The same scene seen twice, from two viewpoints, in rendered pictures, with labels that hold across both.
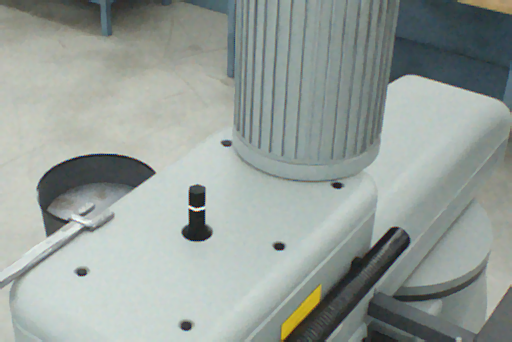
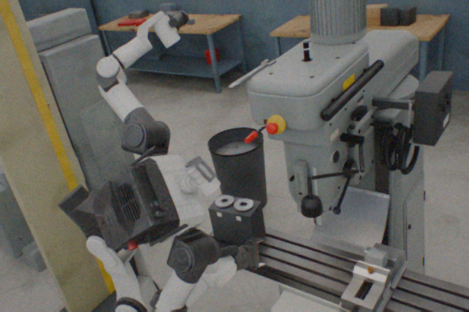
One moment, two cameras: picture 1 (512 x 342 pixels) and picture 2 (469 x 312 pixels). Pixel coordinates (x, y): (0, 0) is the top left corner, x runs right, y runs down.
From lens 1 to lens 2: 0.74 m
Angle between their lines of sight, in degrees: 6
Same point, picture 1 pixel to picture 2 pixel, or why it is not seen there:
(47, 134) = (201, 137)
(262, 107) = (322, 18)
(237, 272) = (325, 64)
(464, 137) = (399, 42)
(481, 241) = (413, 85)
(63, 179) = (218, 142)
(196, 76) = not seen: hidden behind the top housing
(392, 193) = (374, 58)
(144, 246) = (289, 65)
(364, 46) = not seen: outside the picture
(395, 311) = (382, 100)
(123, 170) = (244, 134)
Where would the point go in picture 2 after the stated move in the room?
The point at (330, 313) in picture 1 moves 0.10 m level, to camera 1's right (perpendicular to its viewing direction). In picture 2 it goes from (359, 81) to (389, 76)
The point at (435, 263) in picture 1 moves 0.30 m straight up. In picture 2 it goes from (396, 94) to (397, 23)
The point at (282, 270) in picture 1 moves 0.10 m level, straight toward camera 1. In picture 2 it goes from (340, 62) to (343, 73)
